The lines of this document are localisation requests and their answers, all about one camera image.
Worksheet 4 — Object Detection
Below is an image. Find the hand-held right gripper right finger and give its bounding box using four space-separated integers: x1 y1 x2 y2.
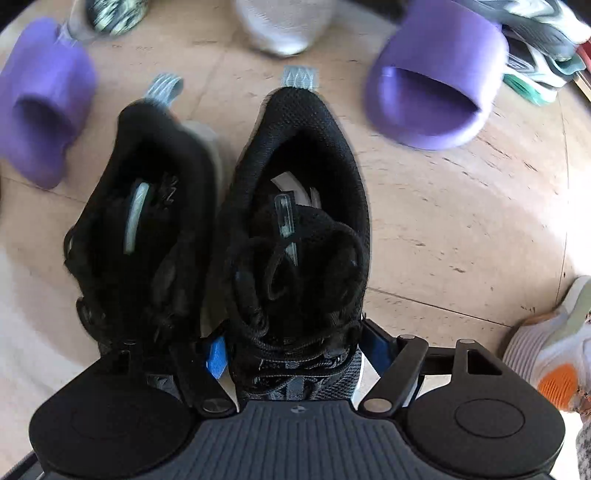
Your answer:
358 318 506 414

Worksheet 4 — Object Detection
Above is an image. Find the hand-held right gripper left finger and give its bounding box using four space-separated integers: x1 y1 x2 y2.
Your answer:
99 336 237 416

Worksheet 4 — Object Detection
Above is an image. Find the black mesh sneaker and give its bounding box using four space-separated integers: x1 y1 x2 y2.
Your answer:
62 74 227 398
217 66 372 403

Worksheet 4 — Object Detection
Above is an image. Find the person's white orange sneaker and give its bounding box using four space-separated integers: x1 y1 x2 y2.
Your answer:
501 276 591 412

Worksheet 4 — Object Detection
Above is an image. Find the person's houndstooth clothing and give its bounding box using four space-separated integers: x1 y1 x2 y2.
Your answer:
569 311 591 480

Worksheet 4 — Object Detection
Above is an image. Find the purple slide sandal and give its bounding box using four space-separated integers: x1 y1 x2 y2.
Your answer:
0 17 99 190
364 0 509 151

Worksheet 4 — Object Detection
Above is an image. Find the teal black sneaker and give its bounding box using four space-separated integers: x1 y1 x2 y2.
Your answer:
501 44 587 108
462 0 588 62

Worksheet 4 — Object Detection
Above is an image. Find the black green patterned shoe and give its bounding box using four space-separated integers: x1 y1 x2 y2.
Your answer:
62 0 149 45

